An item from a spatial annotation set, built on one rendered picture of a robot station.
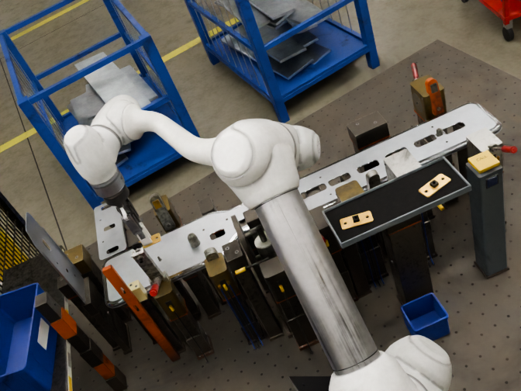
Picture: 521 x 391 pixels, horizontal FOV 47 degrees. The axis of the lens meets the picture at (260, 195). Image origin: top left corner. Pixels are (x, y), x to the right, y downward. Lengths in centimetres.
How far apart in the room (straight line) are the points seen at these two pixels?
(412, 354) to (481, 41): 315
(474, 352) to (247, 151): 100
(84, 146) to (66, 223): 251
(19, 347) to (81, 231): 205
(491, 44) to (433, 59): 136
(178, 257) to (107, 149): 47
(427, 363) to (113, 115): 103
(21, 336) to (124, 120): 76
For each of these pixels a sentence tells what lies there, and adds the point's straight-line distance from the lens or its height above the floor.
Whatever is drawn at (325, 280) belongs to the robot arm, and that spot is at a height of 138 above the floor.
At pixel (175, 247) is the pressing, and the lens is 198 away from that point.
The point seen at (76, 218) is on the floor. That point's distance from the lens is 410.
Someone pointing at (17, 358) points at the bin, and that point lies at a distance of 198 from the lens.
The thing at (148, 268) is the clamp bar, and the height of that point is 114.
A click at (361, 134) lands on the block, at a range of 206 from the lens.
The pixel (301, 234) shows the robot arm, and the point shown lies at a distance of 120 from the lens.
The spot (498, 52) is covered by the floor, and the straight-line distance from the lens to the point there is 417.
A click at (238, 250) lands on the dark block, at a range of 169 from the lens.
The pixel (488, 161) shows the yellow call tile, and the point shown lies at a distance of 169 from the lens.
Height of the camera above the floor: 232
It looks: 41 degrees down
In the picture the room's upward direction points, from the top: 24 degrees counter-clockwise
